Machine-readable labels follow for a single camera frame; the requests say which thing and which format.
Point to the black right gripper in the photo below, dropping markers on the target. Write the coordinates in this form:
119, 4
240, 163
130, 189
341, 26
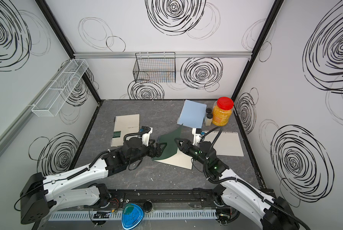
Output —
187, 146

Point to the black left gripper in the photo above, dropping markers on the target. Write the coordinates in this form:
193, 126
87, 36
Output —
158, 152

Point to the green spiral notepad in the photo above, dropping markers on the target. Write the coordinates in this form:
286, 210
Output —
171, 154

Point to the light blue spiral notebook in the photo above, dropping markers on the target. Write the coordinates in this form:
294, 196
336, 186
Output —
192, 114

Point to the torn lined paper page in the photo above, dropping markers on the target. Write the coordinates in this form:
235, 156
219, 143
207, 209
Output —
228, 144

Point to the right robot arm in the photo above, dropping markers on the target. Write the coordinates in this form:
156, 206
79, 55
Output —
267, 212

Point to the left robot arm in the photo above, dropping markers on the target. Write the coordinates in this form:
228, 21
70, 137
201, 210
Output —
43, 195

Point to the beige powder spice bottle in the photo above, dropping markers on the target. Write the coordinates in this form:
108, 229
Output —
208, 119

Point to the beige spiral notebook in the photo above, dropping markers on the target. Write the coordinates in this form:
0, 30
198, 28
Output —
124, 125

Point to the rear black-capped spice bottle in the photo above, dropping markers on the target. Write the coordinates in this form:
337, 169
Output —
208, 110

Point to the corn flakes jar red lid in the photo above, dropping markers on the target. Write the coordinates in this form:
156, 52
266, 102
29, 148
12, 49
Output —
222, 111

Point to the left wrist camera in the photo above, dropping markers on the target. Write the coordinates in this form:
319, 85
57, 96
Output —
146, 135

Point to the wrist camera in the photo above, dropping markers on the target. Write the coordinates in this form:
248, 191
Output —
197, 135
146, 135

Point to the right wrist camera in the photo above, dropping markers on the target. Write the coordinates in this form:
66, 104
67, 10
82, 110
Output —
197, 135

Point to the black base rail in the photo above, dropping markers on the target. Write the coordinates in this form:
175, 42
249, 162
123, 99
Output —
197, 198

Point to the black wire wall basket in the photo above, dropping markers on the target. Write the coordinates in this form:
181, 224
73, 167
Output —
159, 67

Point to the white wire wall shelf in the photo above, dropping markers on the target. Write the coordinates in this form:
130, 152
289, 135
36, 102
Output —
68, 87

